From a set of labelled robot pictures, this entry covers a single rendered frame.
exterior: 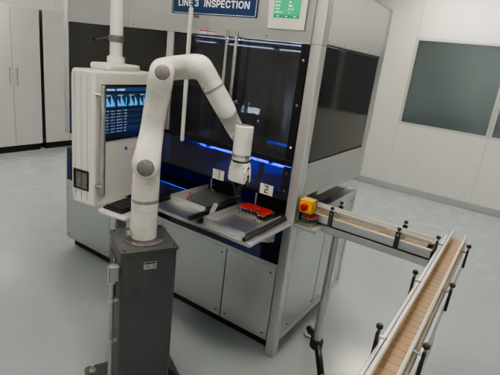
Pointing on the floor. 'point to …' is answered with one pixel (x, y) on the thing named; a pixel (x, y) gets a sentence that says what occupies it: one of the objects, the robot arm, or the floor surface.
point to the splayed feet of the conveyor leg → (315, 349)
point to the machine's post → (299, 169)
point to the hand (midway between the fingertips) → (236, 192)
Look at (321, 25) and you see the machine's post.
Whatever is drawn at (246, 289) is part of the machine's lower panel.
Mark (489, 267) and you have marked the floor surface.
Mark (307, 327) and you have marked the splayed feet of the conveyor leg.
